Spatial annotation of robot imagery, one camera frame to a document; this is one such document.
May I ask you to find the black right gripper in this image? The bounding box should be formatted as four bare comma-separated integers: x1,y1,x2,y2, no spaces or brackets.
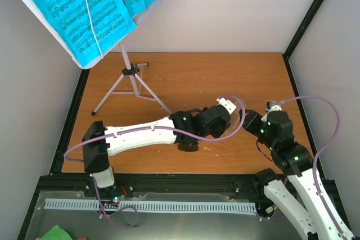
239,108,276,150

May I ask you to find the black metronome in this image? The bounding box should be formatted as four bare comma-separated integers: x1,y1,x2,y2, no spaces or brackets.
178,143,199,152

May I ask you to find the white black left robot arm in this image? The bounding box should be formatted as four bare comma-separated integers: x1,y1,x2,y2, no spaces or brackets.
82,103,236,197

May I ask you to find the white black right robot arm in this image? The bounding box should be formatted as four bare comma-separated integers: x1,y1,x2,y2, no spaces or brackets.
240,106,355,239

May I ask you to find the white tripod music stand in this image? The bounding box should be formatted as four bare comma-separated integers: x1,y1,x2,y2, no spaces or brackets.
10,0,173,116

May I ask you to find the left blue sheet music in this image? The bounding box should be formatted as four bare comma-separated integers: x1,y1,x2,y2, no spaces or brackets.
32,0,136,69

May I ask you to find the green paper sheet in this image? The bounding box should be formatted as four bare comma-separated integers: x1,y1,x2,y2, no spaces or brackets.
37,225,72,240

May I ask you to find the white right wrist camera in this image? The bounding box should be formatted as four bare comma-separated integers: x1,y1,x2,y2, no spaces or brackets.
261,101,282,122

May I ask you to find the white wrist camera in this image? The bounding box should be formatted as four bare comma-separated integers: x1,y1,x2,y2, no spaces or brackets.
261,101,282,122
217,97,237,115

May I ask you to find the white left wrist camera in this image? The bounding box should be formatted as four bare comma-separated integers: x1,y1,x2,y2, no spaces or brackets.
217,97,237,115

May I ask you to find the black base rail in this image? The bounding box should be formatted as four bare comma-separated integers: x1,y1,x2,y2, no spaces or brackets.
35,173,268,202

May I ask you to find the black right frame post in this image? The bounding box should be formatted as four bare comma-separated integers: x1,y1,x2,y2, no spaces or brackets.
282,0,325,61

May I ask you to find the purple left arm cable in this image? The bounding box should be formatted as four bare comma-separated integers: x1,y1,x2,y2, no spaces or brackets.
64,93,248,165

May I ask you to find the light blue cable duct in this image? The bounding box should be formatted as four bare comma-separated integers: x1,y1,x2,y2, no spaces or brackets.
43,198,257,215

